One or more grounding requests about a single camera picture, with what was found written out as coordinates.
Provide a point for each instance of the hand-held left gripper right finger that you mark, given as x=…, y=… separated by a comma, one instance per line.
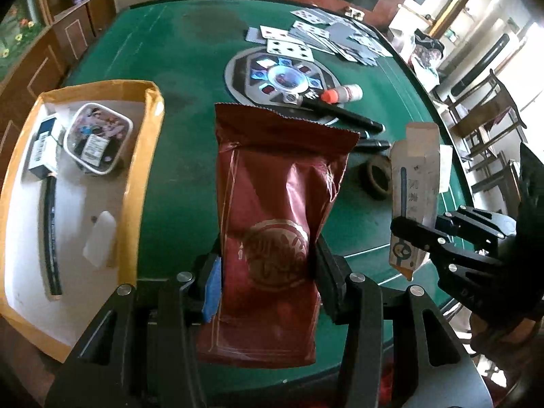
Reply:
x=331, y=280

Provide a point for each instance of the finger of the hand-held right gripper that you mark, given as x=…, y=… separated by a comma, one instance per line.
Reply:
x=459, y=272
x=480, y=227

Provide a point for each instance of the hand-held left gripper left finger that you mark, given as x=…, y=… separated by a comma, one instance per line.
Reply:
x=211, y=293

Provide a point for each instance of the narrow white carton blue stripe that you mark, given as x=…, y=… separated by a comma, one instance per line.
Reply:
x=418, y=178

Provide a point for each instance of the red foil pouch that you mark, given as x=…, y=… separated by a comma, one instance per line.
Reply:
x=272, y=204

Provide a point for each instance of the dark tape roll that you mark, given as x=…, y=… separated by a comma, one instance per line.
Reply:
x=374, y=187

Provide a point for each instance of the white rectangular block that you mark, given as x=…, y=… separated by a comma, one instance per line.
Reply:
x=100, y=242

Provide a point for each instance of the black marker with red ends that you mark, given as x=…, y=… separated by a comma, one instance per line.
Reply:
x=376, y=144

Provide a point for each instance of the yellow taped cardboard box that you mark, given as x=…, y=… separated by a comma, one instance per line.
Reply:
x=138, y=170

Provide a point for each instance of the long black strip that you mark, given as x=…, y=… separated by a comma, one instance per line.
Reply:
x=51, y=242

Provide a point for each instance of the white container with printed lid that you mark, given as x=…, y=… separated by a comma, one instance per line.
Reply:
x=97, y=131

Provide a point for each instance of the blue and white small box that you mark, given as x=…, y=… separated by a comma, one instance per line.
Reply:
x=44, y=153

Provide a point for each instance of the person's right hand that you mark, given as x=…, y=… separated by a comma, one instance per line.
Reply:
x=495, y=338

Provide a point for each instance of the dark wooden chair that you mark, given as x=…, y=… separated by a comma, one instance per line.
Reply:
x=508, y=106
x=488, y=187

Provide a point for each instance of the black pen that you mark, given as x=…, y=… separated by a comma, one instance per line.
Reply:
x=357, y=121

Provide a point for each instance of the long black bar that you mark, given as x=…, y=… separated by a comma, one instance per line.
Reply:
x=480, y=66

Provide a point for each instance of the plastic bag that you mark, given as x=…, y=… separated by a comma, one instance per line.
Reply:
x=427, y=57

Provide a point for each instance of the small bottle with orange cap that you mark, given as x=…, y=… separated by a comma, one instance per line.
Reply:
x=346, y=92

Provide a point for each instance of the round grey table centre panel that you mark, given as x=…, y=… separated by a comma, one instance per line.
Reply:
x=238, y=76

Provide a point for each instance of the pile of playing cards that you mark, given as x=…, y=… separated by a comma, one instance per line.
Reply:
x=323, y=38

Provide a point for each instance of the flower landscape painting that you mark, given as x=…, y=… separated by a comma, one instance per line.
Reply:
x=17, y=46

